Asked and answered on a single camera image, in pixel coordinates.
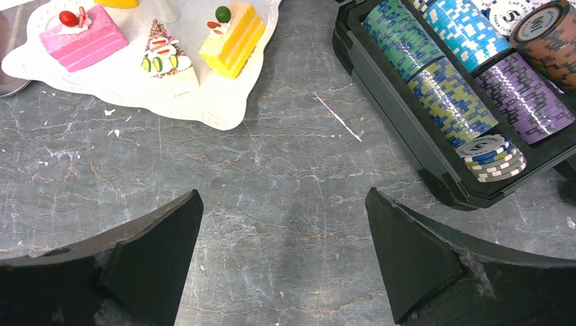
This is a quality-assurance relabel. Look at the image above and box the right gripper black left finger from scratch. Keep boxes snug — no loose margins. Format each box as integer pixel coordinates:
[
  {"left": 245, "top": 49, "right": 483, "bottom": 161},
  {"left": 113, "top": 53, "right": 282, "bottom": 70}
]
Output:
[{"left": 1, "top": 190, "right": 204, "bottom": 325}]

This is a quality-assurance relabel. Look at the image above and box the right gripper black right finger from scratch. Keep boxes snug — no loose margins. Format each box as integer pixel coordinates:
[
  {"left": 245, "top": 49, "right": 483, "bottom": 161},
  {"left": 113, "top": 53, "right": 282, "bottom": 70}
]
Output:
[{"left": 365, "top": 188, "right": 575, "bottom": 325}]

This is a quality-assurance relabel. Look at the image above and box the white three-tier cake stand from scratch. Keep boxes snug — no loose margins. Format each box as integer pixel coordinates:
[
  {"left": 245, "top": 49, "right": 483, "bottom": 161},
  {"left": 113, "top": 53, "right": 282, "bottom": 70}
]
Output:
[{"left": 2, "top": 1, "right": 279, "bottom": 130}]

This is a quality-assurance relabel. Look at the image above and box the white sprinkle cake slice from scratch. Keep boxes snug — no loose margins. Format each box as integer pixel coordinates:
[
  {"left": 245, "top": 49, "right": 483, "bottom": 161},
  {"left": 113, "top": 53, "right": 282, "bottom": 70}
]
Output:
[{"left": 141, "top": 18, "right": 199, "bottom": 96}]

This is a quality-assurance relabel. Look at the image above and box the pink layered cake slice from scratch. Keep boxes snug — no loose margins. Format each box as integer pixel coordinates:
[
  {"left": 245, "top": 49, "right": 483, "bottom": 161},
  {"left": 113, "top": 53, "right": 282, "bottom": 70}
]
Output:
[{"left": 39, "top": 5, "right": 128, "bottom": 72}]

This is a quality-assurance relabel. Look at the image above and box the yellow rectangular cake slice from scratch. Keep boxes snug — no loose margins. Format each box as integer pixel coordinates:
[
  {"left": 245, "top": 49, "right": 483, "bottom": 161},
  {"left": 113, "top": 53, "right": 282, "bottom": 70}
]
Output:
[{"left": 199, "top": 2, "right": 265, "bottom": 79}]

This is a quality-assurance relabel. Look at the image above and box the yellow triangular cake slice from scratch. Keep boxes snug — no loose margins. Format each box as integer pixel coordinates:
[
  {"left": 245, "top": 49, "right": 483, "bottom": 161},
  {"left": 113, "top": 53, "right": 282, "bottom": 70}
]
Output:
[{"left": 94, "top": 0, "right": 139, "bottom": 9}]

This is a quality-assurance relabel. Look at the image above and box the black poker chip case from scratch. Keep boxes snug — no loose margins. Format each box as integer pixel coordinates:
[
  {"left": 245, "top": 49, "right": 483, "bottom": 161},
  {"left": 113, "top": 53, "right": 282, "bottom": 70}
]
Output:
[{"left": 332, "top": 1, "right": 575, "bottom": 211}]

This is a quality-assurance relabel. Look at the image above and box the small grey-blue chip stack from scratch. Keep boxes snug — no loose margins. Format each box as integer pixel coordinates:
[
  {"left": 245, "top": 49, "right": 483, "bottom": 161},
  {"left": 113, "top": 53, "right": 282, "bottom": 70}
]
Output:
[{"left": 456, "top": 134, "right": 527, "bottom": 183}]

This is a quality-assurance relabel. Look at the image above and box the yellow-green blue chip stack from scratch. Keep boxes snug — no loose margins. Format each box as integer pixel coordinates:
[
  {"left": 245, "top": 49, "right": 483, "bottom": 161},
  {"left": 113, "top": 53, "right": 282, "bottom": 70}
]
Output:
[{"left": 407, "top": 58, "right": 499, "bottom": 147}]

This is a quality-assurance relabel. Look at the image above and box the purple poker chip stack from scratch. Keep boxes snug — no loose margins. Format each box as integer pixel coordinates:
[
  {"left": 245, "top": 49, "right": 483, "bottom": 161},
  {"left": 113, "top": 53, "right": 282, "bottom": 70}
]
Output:
[{"left": 475, "top": 53, "right": 575, "bottom": 145}]

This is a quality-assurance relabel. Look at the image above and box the light blue chip stack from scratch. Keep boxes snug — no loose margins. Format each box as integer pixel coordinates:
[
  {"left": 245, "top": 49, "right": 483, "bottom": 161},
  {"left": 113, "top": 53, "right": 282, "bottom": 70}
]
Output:
[{"left": 414, "top": 0, "right": 511, "bottom": 73}]

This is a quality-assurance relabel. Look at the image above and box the green poker chip stack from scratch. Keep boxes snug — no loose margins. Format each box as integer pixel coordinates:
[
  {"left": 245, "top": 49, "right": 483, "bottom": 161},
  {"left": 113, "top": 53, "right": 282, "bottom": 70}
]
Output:
[{"left": 363, "top": 1, "right": 445, "bottom": 82}]

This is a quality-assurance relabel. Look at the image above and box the brown poker chip stack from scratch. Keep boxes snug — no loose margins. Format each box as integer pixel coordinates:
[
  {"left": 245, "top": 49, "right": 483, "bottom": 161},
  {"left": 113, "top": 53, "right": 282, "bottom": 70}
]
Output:
[{"left": 509, "top": 1, "right": 575, "bottom": 93}]

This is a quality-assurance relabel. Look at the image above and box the silver metal tray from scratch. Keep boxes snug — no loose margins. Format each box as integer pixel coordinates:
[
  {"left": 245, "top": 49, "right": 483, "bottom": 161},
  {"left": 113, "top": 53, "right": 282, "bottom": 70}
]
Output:
[{"left": 0, "top": 4, "right": 33, "bottom": 98}]

